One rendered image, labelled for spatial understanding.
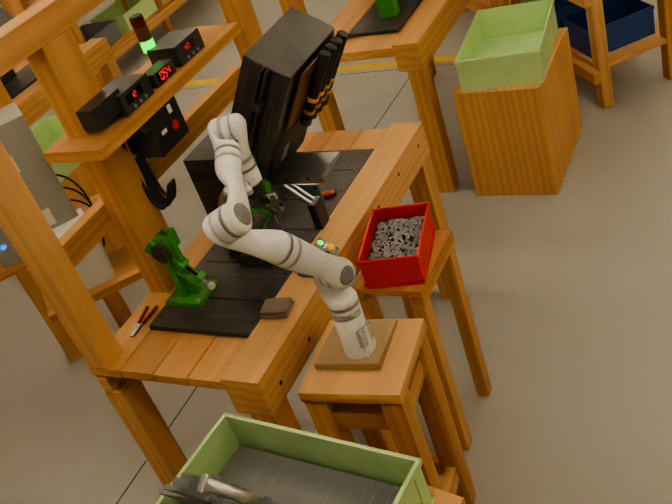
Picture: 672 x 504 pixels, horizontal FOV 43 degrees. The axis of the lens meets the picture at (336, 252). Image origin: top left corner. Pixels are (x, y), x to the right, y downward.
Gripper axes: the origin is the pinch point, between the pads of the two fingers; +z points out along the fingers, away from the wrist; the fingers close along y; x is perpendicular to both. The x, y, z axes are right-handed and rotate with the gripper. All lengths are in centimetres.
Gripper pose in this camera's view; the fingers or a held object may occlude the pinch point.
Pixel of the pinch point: (266, 222)
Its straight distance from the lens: 247.5
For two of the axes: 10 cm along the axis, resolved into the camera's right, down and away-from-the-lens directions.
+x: -3.9, 6.2, -6.8
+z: 2.9, 7.8, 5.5
